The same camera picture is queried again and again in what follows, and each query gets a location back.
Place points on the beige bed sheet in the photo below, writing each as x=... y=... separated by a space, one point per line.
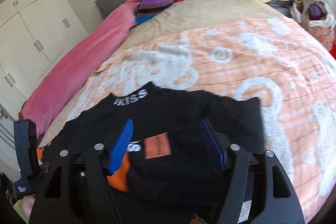
x=199 y=10

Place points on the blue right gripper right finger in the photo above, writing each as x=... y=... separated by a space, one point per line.
x=216 y=155

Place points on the green sleeve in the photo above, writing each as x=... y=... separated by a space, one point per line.
x=18 y=208

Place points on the striped colourful knit garment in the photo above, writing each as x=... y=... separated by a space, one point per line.
x=150 y=8

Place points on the white bag with clothes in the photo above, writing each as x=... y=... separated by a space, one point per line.
x=313 y=13

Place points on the left hand red nails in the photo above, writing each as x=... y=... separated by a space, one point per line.
x=27 y=205

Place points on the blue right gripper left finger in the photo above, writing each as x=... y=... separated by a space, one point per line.
x=118 y=151

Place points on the white wardrobe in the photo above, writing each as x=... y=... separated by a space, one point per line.
x=35 y=35

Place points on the orange white floral towel blanket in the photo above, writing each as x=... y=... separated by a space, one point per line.
x=273 y=59

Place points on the black sweater with KISS collar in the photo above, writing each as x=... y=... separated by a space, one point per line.
x=166 y=175

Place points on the pink plush blanket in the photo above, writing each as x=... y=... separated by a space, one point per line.
x=68 y=76

